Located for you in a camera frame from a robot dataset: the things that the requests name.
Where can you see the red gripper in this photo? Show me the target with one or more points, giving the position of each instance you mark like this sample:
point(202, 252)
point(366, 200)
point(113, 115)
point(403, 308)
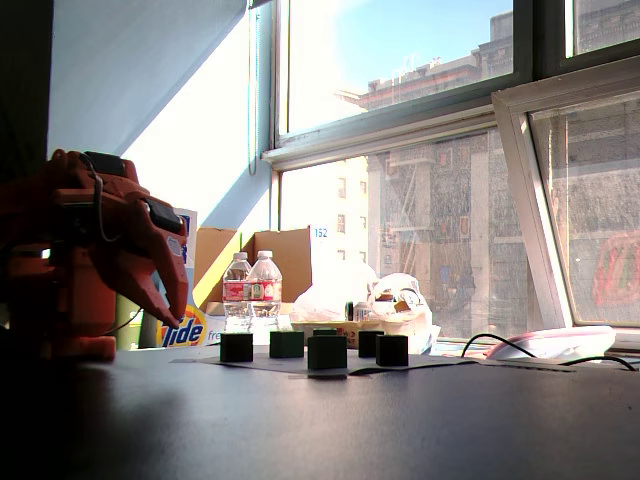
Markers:
point(150, 245)

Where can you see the green cube with circle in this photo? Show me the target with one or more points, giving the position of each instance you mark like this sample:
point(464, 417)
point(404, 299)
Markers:
point(286, 344)
point(327, 352)
point(325, 332)

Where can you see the red robot arm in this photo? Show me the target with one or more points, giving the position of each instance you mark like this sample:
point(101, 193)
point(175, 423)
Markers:
point(60, 300)

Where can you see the black cube with cross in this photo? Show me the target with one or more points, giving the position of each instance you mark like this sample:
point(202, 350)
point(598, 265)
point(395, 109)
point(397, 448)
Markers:
point(236, 347)
point(392, 350)
point(371, 343)

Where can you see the Tide detergent cardboard box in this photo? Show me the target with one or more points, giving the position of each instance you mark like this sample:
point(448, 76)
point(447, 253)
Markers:
point(192, 332)

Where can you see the clear water bottle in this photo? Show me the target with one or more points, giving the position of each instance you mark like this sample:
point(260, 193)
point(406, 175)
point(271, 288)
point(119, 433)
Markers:
point(236, 292)
point(266, 292)

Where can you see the clear plastic bag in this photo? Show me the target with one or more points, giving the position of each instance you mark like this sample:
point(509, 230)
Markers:
point(400, 300)

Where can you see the black toothed strip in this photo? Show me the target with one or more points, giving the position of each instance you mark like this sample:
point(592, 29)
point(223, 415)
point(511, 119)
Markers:
point(530, 365)

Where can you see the white leaning window screen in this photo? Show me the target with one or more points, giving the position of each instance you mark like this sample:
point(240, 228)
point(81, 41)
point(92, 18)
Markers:
point(532, 210)

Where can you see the pink pen package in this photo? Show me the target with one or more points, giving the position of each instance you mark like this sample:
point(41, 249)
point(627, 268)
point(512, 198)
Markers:
point(560, 342)

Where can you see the window frame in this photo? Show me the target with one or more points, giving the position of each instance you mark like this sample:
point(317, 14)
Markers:
point(400, 120)

